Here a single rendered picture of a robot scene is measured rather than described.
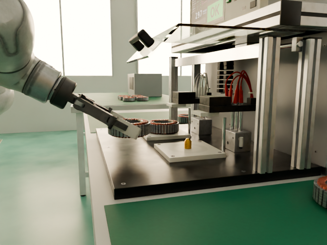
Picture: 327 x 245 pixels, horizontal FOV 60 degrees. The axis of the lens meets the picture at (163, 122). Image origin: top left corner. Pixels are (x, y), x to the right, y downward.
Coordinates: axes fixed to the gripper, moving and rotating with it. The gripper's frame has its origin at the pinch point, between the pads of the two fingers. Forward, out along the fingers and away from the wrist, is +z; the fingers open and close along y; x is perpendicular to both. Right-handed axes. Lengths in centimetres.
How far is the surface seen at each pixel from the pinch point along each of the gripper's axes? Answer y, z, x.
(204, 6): 16.3, 6.3, -45.1
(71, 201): 148, 23, 84
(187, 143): -4.9, 15.1, -3.7
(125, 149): 3.3, 3.3, 6.3
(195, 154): -10.3, 15.8, -2.4
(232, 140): -6.6, 25.5, -10.4
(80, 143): 157, 8, 41
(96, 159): 3.5, -2.6, 12.2
